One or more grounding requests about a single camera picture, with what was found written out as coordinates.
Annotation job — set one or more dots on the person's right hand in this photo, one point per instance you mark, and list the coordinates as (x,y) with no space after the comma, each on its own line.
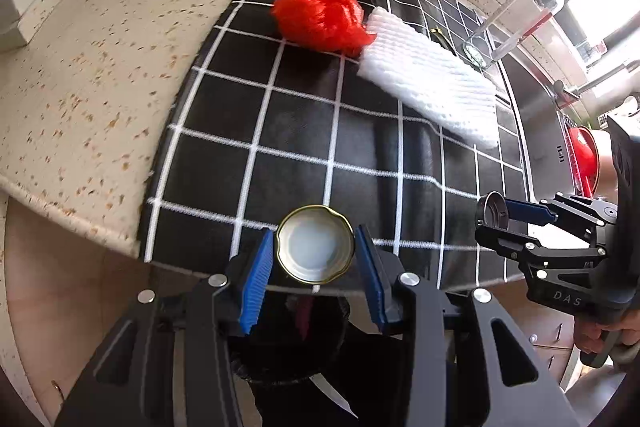
(592,337)

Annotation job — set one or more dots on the dark window frame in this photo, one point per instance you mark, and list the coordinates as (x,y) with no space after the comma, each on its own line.
(607,27)

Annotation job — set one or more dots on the metal faucet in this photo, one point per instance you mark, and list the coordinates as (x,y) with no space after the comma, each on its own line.
(567,93)

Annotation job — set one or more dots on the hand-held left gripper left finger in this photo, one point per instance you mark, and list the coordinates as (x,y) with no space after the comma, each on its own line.
(257,279)

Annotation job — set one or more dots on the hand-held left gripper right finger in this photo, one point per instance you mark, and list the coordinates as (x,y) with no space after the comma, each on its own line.
(371,279)

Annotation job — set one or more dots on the red plastic scoop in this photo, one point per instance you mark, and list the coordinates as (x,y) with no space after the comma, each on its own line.
(584,157)

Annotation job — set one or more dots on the stainless steel sink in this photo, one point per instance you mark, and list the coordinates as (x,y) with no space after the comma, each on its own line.
(540,127)

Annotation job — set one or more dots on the white foam net sleeve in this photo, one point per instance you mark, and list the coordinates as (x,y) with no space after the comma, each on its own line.
(430,72)

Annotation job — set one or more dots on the black white checked mat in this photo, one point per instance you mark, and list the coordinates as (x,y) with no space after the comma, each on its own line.
(300,117)

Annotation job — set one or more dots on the gold metal jar lid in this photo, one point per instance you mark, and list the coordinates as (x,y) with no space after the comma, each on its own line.
(315,244)

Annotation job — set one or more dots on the red plastic bag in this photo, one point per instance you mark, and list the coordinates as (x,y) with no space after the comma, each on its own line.
(320,17)

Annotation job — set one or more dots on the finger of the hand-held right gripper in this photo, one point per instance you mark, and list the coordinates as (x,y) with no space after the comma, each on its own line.
(530,254)
(525,209)

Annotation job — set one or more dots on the clear glass jar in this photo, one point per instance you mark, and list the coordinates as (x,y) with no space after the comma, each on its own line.
(517,14)

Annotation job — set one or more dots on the beige kitchen cabinet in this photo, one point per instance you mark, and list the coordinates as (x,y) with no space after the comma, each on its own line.
(75,287)

